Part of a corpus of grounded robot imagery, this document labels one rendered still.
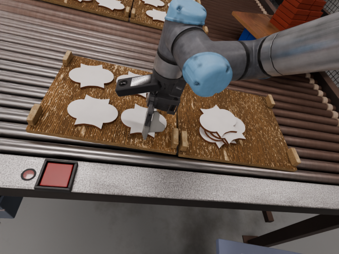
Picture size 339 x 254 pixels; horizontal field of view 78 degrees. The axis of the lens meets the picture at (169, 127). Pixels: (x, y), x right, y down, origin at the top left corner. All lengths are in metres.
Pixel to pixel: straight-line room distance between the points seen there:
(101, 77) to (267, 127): 0.63
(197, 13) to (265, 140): 0.53
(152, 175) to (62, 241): 0.98
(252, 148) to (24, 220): 1.31
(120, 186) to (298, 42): 0.48
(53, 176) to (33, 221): 0.98
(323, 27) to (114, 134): 0.51
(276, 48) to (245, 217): 1.51
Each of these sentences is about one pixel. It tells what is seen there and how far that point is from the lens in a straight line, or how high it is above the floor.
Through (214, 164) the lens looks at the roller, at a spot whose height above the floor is 0.92.
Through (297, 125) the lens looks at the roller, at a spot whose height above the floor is 0.91.
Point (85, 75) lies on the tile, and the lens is 0.78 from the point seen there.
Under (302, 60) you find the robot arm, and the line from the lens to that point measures 0.37.
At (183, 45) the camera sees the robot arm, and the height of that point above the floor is 1.26.
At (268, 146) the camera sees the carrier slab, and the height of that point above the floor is 0.94.
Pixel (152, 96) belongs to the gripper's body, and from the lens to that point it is 0.54.
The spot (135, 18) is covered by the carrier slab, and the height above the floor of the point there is 0.94.
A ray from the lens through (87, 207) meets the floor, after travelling 1.51.
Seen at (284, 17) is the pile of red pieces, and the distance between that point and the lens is 1.41.
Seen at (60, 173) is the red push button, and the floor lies 0.93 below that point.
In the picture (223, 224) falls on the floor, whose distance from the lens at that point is 1.68.
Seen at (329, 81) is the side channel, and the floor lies 0.95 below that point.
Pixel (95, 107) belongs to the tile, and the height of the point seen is 0.95.
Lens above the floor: 1.44
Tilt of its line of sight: 49 degrees down
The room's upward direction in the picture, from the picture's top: 22 degrees clockwise
